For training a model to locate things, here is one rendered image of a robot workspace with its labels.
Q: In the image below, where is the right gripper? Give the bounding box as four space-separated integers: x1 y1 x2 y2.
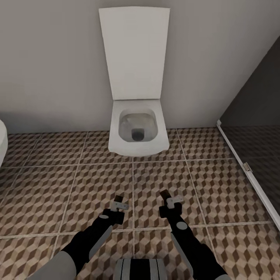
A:
159 203 182 220

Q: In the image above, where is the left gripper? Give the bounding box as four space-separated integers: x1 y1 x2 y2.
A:
103 209 125 225

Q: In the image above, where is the mousetrap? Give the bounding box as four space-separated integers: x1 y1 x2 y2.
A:
114 195 123 203
160 189 172 202

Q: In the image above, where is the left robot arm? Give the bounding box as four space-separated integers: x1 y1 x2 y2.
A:
26 201 130 280

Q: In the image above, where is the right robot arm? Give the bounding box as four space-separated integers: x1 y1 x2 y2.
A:
159 196 232 280

